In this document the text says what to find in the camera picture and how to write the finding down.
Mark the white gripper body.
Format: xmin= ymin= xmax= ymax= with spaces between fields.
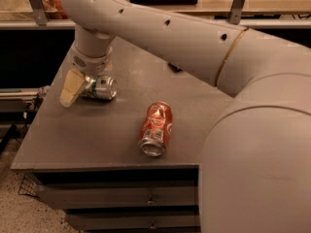
xmin=70 ymin=45 xmax=112 ymax=76

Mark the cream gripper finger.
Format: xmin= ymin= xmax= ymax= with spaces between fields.
xmin=60 ymin=68 xmax=86 ymax=108

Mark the green silver 7up can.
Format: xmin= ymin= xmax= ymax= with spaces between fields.
xmin=81 ymin=75 xmax=118 ymax=100

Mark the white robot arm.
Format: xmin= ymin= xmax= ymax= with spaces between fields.
xmin=61 ymin=0 xmax=311 ymax=233

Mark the crushed orange soda can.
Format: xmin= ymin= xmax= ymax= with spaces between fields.
xmin=138 ymin=101 xmax=173 ymax=157

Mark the orange snack bag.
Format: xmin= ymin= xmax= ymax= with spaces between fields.
xmin=41 ymin=0 xmax=68 ymax=19

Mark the black snack bar wrapper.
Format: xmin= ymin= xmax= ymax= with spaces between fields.
xmin=168 ymin=63 xmax=183 ymax=73

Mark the grey drawer cabinet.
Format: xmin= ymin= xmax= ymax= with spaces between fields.
xmin=12 ymin=39 xmax=231 ymax=233

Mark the upper grey drawer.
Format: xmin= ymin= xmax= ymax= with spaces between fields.
xmin=36 ymin=184 xmax=197 ymax=210

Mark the grey drawer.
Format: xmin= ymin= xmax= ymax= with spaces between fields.
xmin=36 ymin=184 xmax=197 ymax=210
xmin=66 ymin=210 xmax=200 ymax=231

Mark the lower grey drawer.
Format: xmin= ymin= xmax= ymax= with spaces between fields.
xmin=66 ymin=210 xmax=200 ymax=231

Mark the left metal bracket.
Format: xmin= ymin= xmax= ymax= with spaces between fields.
xmin=29 ymin=0 xmax=49 ymax=26

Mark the metal bracket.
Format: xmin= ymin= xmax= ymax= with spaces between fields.
xmin=227 ymin=0 xmax=246 ymax=25
xmin=29 ymin=0 xmax=49 ymax=26

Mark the metal shelf rail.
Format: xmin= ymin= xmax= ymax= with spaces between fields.
xmin=0 ymin=19 xmax=311 ymax=30

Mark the wire mesh basket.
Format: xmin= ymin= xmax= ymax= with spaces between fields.
xmin=17 ymin=174 xmax=38 ymax=198

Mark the right metal bracket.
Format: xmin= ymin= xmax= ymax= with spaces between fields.
xmin=227 ymin=0 xmax=246 ymax=25

